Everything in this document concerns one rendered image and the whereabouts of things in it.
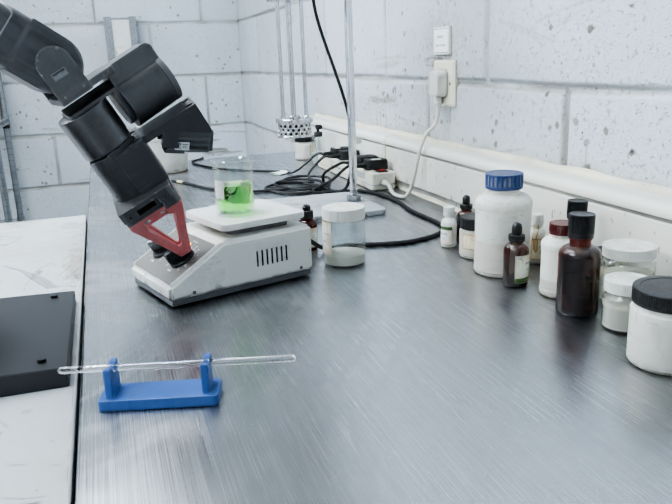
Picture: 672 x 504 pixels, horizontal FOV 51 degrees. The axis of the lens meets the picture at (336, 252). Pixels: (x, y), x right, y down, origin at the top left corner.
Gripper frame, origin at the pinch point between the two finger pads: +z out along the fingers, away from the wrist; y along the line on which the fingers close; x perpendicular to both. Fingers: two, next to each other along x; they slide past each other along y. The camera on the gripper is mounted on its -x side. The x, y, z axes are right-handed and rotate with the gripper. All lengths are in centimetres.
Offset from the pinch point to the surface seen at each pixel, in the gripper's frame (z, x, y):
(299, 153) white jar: 41, -34, 105
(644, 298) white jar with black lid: 11, -32, -38
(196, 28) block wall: 22, -43, 244
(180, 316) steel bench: 3.9, 4.2, -7.4
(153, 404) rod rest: -1.9, 7.4, -28.5
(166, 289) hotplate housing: 1.8, 4.1, -3.8
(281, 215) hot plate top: 4.2, -12.2, 0.7
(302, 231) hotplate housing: 7.6, -13.4, 0.4
